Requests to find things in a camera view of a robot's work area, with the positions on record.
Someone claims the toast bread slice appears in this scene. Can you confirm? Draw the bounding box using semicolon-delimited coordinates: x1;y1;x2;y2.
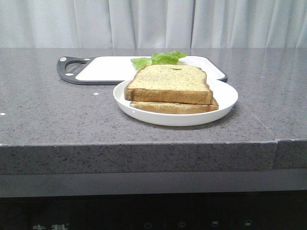
130;99;219;114
124;64;213;104

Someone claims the green lettuce leaf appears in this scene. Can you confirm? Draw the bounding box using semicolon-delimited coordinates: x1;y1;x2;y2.
131;51;187;71

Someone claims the white round plate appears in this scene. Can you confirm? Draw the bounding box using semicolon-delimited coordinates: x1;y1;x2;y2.
113;79;238;127

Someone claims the grey white curtain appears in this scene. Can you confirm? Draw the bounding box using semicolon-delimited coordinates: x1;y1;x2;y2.
0;0;307;48

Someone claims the black appliance control panel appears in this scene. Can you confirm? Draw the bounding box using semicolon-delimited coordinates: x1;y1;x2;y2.
0;191;307;230

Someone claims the white cutting board black handle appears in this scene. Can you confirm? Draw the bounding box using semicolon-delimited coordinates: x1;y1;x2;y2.
57;56;228;85

